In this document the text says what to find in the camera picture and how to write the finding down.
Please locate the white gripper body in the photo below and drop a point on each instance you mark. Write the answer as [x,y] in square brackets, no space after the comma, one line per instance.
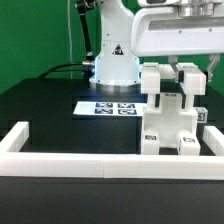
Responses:
[178,27]

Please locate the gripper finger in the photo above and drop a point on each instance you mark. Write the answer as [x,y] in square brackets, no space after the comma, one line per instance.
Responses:
[213,62]
[173,61]

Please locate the white chair seat block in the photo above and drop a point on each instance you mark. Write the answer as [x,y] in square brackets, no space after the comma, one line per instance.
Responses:
[168,119]

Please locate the white chair back frame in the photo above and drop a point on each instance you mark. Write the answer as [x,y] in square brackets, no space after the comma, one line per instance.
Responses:
[153,74]

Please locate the small white chair part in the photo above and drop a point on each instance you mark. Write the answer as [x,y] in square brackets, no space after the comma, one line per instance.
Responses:
[150,144]

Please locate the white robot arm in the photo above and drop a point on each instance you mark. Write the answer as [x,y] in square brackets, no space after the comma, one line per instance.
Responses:
[116,64]

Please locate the white tagged cube right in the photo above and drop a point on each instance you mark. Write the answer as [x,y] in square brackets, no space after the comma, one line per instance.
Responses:
[202,114]

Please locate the white marker base sheet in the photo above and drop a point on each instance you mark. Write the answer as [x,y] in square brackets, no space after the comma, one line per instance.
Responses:
[92,108]

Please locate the white U-shaped fence frame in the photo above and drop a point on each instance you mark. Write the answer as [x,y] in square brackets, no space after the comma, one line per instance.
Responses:
[14,162]

